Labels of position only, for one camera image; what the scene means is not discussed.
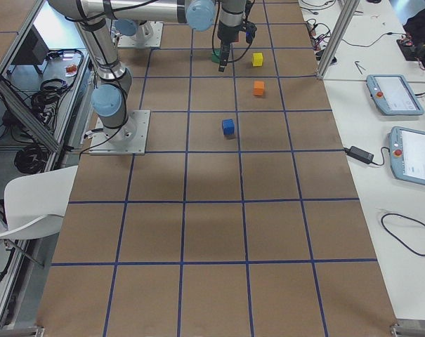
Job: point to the orange snack packet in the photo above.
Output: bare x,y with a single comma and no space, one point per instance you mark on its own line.
71,70

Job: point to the far teach pendant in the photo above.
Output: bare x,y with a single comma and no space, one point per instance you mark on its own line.
392,95

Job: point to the orange wooden block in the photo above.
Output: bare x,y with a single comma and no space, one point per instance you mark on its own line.
259,88

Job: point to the teach pendant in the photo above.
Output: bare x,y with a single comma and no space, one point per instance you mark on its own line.
392,95
407,154

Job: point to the hex key tool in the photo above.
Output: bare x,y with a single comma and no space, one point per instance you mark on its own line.
359,66

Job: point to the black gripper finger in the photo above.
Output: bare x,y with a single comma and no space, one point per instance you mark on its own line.
223,56

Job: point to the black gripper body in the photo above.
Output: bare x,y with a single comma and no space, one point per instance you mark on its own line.
226,36

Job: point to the yellow wooden block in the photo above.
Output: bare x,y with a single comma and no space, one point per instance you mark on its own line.
257,59

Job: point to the green wooden block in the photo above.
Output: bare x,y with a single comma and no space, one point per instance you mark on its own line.
215,56

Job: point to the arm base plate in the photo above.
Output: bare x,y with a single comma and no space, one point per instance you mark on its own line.
148,35
131,139

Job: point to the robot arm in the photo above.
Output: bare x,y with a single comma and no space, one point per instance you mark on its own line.
109,99
229,16

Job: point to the white chair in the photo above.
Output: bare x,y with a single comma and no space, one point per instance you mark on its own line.
35,205

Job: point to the aluminium frame post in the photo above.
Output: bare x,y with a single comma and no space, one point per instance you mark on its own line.
337,35

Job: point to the black power adapter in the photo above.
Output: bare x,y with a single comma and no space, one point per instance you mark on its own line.
359,154

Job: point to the circuit boards with cables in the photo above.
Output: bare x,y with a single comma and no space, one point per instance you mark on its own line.
319,34

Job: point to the blue wooden block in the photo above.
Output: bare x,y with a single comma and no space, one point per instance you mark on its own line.
228,127

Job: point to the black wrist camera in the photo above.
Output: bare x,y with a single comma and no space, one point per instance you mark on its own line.
250,30

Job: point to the near teach pendant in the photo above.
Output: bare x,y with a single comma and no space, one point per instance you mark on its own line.
407,154

